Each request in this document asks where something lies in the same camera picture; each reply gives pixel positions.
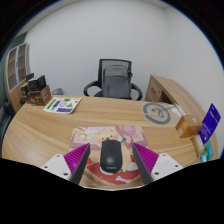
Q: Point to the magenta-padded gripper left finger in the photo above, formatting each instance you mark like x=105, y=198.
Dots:
x=76, y=158

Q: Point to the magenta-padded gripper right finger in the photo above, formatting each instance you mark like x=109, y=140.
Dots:
x=146, y=159

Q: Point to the black computer mouse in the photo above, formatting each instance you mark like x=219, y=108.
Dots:
x=110, y=155

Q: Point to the dog print mouse pad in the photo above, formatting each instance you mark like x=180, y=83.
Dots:
x=96, y=135

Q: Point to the orange-brown cardboard box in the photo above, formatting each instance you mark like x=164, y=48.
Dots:
x=188, y=126

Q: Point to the white leaflet with green print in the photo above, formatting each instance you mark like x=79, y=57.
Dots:
x=62, y=105

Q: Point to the small blue box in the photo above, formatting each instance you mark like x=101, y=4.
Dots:
x=203, y=158

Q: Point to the green flat box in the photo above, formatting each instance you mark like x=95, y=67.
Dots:
x=210, y=150

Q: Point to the purple product card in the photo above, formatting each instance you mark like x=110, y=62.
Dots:
x=210, y=123

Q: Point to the wooden side desk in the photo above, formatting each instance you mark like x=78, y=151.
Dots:
x=170, y=88

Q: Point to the black padded chair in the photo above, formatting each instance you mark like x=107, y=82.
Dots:
x=5, y=120

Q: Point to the grey backpack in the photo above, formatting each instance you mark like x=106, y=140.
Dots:
x=116, y=81

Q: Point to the black carton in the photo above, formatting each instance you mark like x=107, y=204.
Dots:
x=36, y=83

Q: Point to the dark brown carton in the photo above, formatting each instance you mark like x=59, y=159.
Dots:
x=24, y=89

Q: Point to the black mesh office chair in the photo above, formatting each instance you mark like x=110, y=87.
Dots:
x=115, y=62

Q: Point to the wooden shelf unit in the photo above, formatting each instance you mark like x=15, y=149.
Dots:
x=16, y=71

